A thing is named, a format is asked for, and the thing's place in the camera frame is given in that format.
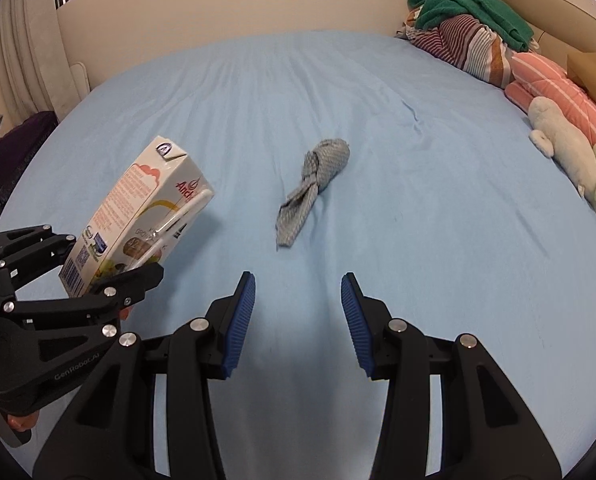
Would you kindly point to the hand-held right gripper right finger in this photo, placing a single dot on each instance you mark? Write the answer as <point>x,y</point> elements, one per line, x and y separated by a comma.
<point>355,320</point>

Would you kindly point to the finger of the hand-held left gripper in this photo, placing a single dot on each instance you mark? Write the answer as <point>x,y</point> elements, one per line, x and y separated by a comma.
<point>28,250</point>
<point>133,280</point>

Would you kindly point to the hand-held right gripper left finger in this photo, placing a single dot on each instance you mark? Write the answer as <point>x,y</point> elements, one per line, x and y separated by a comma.
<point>240,320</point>

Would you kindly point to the white milk carton with straw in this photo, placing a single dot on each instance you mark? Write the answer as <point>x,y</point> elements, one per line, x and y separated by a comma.
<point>128,210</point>

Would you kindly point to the grey knotted cloth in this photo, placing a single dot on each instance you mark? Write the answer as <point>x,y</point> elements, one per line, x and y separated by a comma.
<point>328,157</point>

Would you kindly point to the person's left hand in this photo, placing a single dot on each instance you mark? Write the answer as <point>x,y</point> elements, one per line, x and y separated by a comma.
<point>20,421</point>

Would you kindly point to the dark purple cloth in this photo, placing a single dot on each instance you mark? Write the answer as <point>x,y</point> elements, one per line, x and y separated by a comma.
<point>28,140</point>

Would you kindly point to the white seal plush toy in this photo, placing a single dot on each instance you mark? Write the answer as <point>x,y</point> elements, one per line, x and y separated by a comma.
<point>562,130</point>

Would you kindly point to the striped blanket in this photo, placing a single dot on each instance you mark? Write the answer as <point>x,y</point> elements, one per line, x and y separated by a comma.
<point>457,35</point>

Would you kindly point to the pink striped pillow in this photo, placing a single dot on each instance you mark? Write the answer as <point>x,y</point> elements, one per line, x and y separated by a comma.
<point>552,77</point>

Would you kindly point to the green towel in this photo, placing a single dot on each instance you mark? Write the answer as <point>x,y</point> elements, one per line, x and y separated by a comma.
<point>487,12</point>

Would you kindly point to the brown cardboard box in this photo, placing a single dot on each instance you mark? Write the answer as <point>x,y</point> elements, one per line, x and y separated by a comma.
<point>595,75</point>

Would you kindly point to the white wall fixture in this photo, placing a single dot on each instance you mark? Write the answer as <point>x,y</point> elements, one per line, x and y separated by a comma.
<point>78,82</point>

